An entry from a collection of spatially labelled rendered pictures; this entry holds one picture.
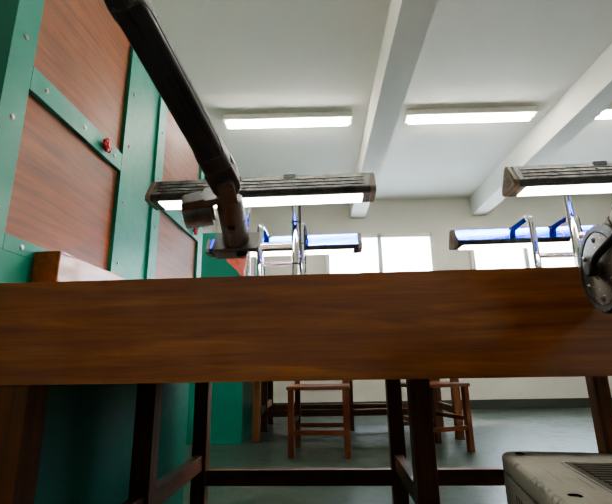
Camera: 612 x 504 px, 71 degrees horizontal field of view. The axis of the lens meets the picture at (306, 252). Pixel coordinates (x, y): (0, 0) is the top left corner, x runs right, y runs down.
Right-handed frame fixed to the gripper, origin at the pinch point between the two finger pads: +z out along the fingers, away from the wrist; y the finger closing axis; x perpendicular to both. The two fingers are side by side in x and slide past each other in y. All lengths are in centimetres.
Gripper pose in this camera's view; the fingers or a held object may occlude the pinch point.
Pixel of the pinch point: (242, 272)
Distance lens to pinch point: 102.3
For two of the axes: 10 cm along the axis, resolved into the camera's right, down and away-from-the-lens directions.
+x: -0.2, 5.7, -8.2
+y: -10.0, 0.4, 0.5
